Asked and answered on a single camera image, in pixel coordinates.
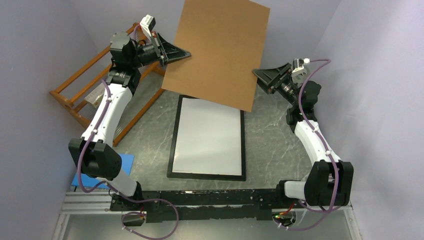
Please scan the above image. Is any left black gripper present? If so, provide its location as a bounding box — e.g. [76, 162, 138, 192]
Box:
[129, 31, 191, 69]

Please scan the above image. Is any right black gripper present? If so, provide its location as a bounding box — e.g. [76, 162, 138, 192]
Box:
[251, 63, 299, 108]

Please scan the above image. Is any brown backing board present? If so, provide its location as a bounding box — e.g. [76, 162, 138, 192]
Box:
[162, 0, 271, 112]

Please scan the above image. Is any sunflower photo print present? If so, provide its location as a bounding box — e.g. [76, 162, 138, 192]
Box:
[171, 96, 243, 177]

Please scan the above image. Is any black picture frame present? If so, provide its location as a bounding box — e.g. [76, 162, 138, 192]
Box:
[166, 94, 248, 182]

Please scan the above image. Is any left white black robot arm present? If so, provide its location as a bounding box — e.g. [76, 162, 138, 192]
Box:
[68, 32, 192, 210]

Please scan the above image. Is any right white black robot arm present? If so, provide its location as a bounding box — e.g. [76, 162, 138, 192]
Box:
[252, 63, 354, 210]

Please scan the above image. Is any white red small box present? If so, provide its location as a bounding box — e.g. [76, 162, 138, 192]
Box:
[84, 85, 104, 109]

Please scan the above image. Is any orange wooden rack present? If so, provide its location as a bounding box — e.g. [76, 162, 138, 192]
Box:
[49, 22, 167, 148]

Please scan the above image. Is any blue paper sheet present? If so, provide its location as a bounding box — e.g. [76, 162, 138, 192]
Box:
[71, 153, 135, 189]

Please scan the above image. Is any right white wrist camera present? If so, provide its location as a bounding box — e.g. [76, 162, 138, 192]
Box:
[291, 58, 311, 85]

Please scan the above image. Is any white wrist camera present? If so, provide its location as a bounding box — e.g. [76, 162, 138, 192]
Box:
[139, 14, 157, 39]
[291, 58, 311, 85]

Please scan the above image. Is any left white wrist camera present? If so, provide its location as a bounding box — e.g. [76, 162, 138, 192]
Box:
[139, 14, 157, 39]

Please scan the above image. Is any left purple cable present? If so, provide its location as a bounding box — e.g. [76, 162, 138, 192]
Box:
[76, 24, 180, 240]

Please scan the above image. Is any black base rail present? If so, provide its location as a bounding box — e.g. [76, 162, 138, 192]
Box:
[109, 188, 298, 223]

